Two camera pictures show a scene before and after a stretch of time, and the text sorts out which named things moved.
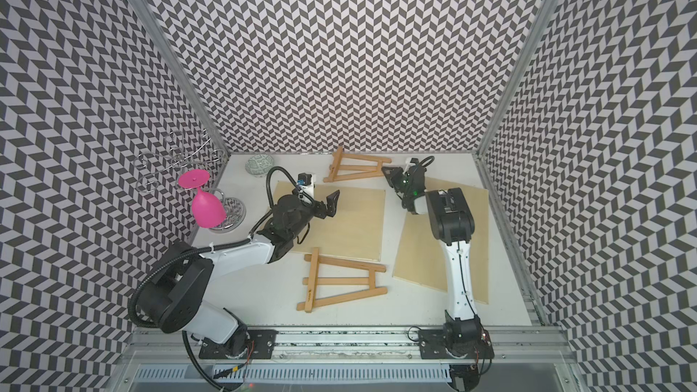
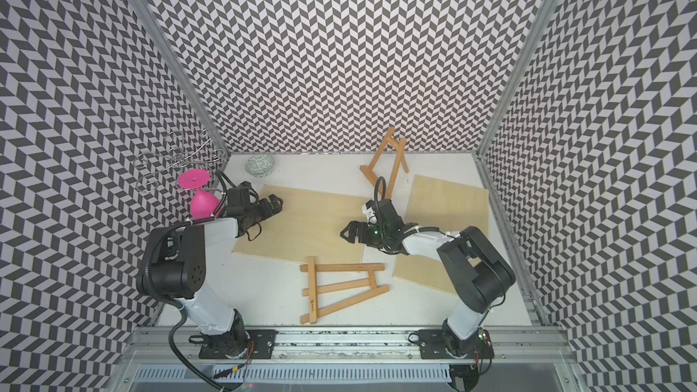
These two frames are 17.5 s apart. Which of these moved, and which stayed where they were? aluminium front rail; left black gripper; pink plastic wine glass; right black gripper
Moved: right black gripper; left black gripper
Stayed: aluminium front rail; pink plastic wine glass
